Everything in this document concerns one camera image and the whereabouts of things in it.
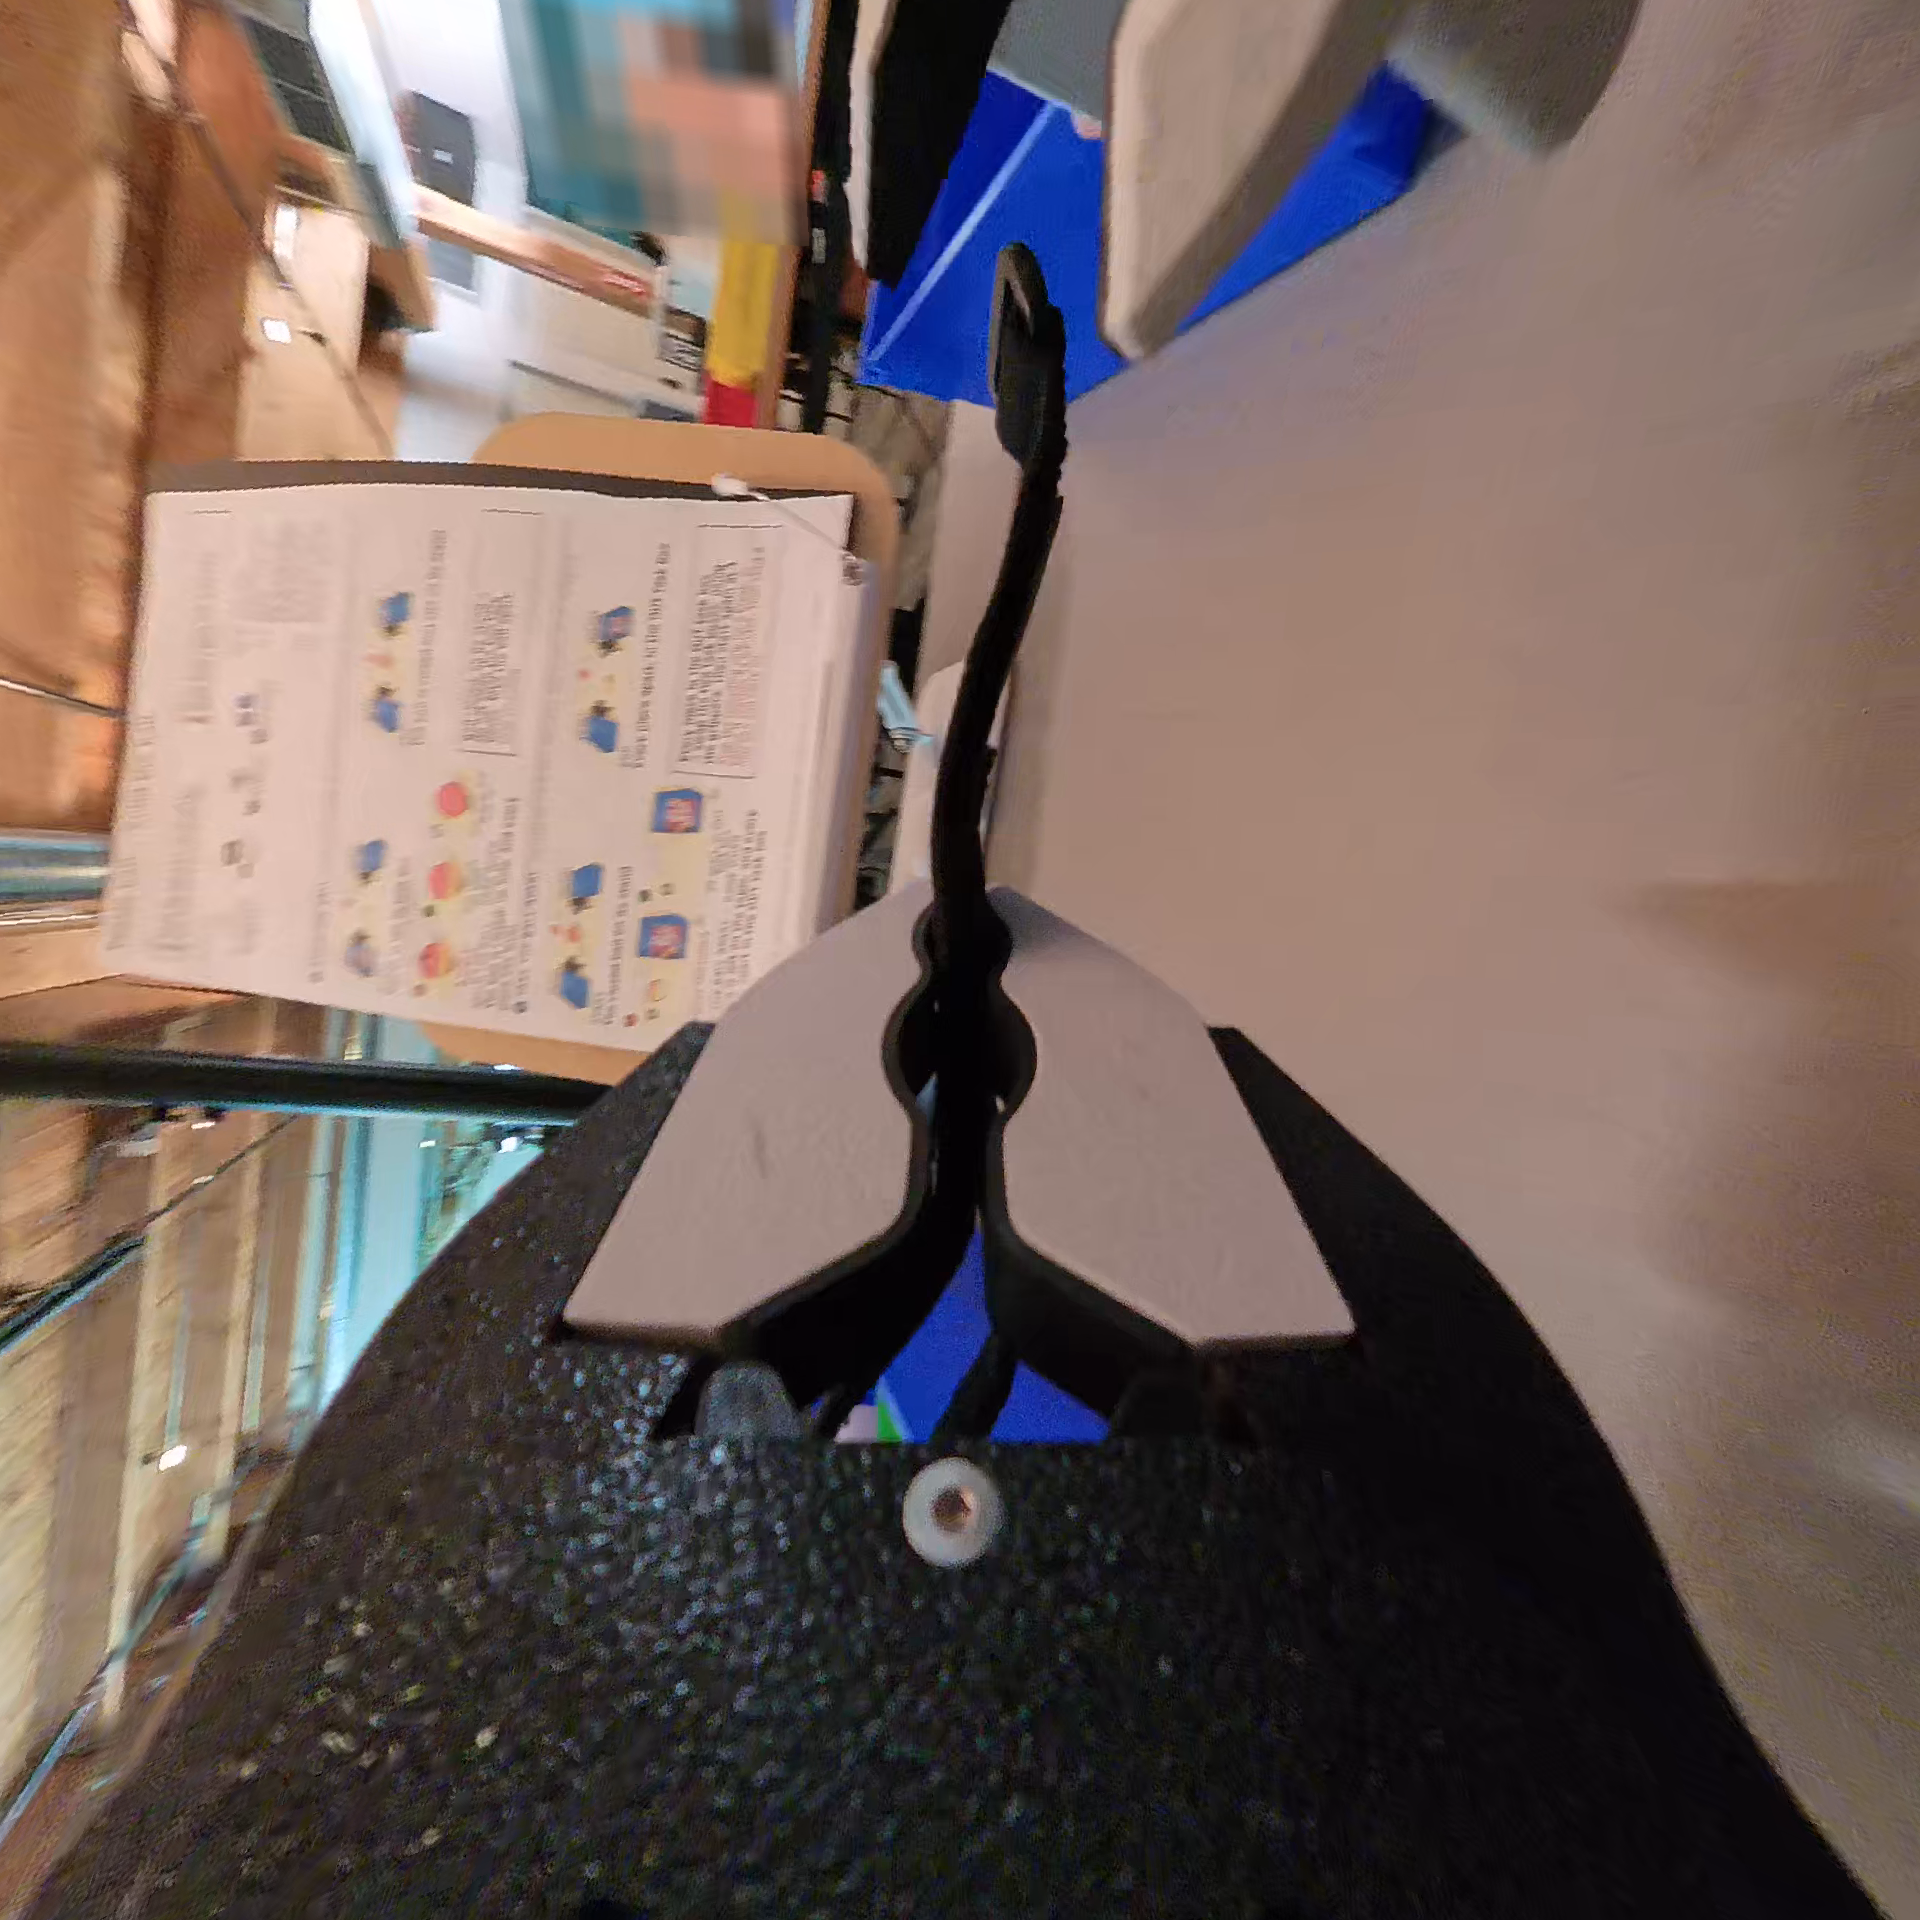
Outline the yellow box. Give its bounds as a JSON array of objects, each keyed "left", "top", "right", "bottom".
[{"left": 710, "top": 237, "right": 783, "bottom": 385}]

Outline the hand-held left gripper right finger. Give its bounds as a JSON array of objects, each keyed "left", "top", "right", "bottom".
[{"left": 979, "top": 884, "right": 1360, "bottom": 1413}]

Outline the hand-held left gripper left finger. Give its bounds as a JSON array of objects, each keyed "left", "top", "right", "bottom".
[{"left": 563, "top": 883, "right": 961, "bottom": 1403}]

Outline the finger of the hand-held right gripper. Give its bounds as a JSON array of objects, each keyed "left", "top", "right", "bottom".
[
  {"left": 816, "top": 0, "right": 1019, "bottom": 291},
  {"left": 1100, "top": 0, "right": 1643, "bottom": 359}
]

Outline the blue plastic bin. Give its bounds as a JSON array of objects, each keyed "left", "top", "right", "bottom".
[{"left": 857, "top": 59, "right": 1465, "bottom": 407}]

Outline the black cable with plug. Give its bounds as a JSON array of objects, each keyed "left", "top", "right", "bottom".
[{"left": 816, "top": 242, "right": 1069, "bottom": 1444}]

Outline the printed instruction sheet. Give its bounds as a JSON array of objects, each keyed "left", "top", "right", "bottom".
[{"left": 96, "top": 483, "right": 873, "bottom": 1056}]

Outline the cardboard backing board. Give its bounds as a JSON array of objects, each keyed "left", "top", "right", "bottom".
[{"left": 421, "top": 412, "right": 902, "bottom": 1088}]

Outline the silver ventilation duct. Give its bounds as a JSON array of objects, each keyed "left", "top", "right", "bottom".
[{"left": 0, "top": 832, "right": 113, "bottom": 911}]

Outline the black metal pole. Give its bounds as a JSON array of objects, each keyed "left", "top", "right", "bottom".
[{"left": 0, "top": 1043, "right": 616, "bottom": 1127}]

